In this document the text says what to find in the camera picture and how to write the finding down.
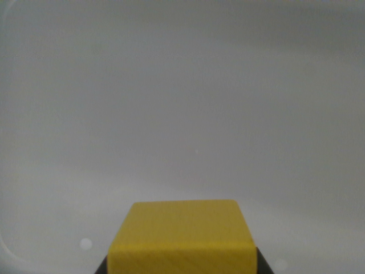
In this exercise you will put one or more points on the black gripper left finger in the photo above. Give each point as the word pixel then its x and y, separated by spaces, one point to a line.
pixel 102 266

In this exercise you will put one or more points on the yellow wooden cube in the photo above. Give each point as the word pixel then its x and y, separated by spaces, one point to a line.
pixel 182 237

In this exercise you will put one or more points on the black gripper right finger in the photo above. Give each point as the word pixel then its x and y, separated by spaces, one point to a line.
pixel 263 264

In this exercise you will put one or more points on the grey plastic bin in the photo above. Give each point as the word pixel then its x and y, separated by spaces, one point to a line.
pixel 142 85

